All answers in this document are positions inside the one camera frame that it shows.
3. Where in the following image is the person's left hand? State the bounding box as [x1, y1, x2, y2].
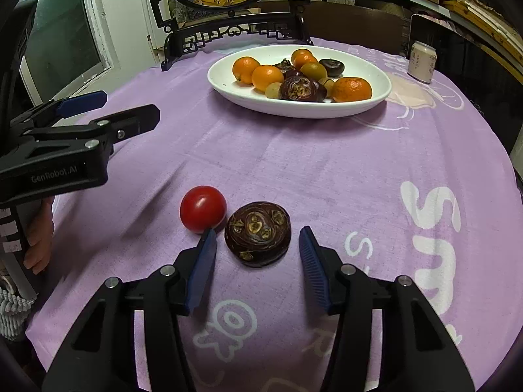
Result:
[24, 198, 55, 275]

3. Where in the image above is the smooth dark passion fruit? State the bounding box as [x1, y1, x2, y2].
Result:
[319, 58, 345, 77]

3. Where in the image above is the white glazed door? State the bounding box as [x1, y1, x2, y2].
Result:
[18, 0, 164, 107]

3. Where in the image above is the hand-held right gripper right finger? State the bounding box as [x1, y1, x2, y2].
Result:
[298, 225, 477, 392]

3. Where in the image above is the large smooth orange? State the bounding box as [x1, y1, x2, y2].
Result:
[232, 56, 261, 84]

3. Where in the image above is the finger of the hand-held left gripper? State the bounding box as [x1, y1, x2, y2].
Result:
[10, 91, 108, 132]
[18, 104, 161, 159]

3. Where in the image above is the brown wooden board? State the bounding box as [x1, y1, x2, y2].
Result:
[253, 0, 409, 56]

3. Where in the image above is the pale drink can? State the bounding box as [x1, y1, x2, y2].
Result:
[408, 40, 438, 84]

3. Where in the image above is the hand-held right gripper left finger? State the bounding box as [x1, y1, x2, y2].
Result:
[41, 229, 218, 392]

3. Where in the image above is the red cherry tomato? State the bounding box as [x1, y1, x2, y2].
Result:
[180, 186, 227, 234]

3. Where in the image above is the yellow orange kumquat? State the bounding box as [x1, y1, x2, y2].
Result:
[251, 65, 285, 92]

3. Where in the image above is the brownish orange round fruit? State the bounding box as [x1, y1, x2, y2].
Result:
[300, 62, 326, 80]

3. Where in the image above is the black chair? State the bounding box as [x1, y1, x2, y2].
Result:
[406, 13, 483, 74]

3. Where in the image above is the purple printed tablecloth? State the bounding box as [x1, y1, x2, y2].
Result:
[25, 33, 523, 392]

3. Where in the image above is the white oval plate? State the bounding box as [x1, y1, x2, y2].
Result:
[207, 44, 392, 119]

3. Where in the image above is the mandarin orange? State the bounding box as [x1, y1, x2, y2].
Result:
[291, 48, 318, 70]
[332, 77, 373, 104]

